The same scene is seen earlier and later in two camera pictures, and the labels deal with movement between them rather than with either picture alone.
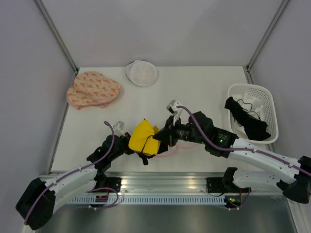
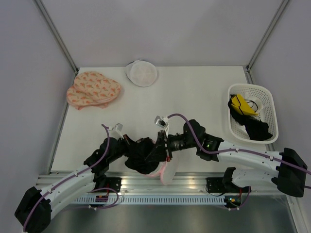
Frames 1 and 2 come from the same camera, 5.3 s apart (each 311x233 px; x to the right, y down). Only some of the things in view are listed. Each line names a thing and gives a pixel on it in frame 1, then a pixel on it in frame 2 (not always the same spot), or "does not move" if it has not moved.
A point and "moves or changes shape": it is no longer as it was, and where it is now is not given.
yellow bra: x=142 y=140 → x=237 y=101
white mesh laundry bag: x=141 y=73 does not move
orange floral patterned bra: x=90 y=88 does not move
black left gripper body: x=124 y=147 does not move
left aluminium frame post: x=69 y=58 does not move
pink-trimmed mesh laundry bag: x=183 y=143 moves or changes shape
